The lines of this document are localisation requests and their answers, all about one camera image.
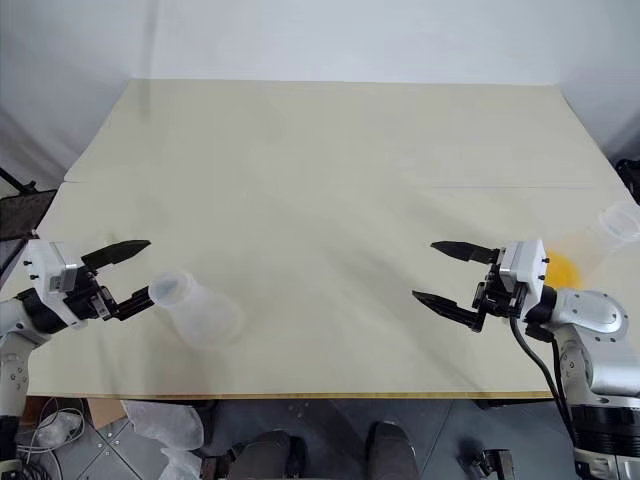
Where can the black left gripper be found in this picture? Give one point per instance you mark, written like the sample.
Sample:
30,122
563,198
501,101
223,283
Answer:
92,300

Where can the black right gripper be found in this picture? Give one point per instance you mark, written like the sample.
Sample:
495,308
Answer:
500,297

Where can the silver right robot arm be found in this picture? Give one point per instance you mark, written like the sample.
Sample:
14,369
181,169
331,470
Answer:
595,320

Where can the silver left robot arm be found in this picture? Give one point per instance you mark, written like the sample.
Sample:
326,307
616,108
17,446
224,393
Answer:
12,320

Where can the clear plastic cup left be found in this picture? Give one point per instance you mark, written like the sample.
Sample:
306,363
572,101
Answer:
200,310

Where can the black fabric seat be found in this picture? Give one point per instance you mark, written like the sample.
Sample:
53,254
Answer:
22,212

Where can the brown cardboard piece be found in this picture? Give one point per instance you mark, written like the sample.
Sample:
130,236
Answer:
105,412

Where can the black tripod leg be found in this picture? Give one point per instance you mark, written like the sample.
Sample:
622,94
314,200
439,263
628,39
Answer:
17,181

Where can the clear cup with orange contents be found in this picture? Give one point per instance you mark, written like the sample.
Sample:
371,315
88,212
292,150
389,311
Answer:
600,240

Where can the clear plastic bag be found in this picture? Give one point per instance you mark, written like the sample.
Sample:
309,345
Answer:
165,425

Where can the dark rounded shape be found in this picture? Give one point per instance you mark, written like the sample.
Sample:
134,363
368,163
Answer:
391,450
272,455

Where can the black object beside table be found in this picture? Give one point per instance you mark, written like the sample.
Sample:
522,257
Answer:
630,180

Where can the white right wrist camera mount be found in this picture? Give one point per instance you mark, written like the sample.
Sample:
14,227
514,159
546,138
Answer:
527,265

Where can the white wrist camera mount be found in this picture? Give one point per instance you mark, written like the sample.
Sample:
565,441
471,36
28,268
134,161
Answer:
527,265
47,262

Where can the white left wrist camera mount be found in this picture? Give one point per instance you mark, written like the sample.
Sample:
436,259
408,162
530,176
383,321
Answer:
47,262

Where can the black metal bracket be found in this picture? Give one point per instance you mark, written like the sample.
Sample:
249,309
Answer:
492,462

